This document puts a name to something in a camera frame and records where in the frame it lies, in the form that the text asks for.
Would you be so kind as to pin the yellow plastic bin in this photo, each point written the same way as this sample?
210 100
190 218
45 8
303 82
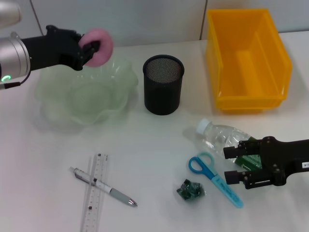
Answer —
248 79

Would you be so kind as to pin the pale green glass fruit plate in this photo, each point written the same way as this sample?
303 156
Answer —
91 96

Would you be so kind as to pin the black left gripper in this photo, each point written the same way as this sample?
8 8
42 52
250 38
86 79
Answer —
48 50

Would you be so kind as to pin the clear water bottle green label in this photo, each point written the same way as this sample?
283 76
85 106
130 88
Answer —
217 137

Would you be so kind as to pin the grey silver ballpoint pen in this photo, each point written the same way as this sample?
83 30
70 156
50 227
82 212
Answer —
120 196

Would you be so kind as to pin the green plastic wrapper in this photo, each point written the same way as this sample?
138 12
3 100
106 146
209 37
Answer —
190 190

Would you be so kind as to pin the pink peach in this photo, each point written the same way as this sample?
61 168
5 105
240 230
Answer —
105 46

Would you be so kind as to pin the blue scissors with sheath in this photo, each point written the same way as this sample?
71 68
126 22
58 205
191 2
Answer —
208 172

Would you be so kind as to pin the black mesh pen cup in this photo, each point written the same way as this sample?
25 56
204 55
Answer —
163 96

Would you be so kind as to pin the clear plastic ruler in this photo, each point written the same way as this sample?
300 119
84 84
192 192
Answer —
93 212

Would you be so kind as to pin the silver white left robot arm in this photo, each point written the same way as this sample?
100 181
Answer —
12 58

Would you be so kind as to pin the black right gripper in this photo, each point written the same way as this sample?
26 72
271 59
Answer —
287 157

